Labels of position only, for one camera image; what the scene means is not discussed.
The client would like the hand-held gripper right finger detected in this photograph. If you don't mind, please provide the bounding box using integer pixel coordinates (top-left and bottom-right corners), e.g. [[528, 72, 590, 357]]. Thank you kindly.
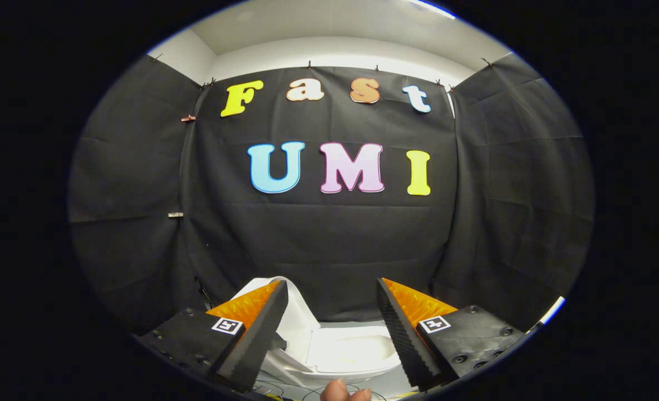
[[376, 277, 526, 392]]

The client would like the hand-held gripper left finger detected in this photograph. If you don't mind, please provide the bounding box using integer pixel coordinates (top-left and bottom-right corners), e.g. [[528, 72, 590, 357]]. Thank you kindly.
[[139, 280, 289, 393]]

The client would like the white toilet bowl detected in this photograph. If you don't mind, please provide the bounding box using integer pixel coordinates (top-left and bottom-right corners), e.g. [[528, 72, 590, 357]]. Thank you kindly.
[[263, 333, 402, 388]]

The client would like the white toilet seat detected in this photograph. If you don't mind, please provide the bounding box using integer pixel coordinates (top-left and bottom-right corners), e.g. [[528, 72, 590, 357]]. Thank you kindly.
[[306, 325, 402, 380]]

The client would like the black backdrop cloth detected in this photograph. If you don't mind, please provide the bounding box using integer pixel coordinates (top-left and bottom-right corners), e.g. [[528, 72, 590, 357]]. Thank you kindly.
[[68, 53, 595, 338]]

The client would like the thin black cable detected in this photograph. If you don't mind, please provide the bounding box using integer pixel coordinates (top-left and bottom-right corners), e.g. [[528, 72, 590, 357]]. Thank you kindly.
[[195, 276, 214, 309]]

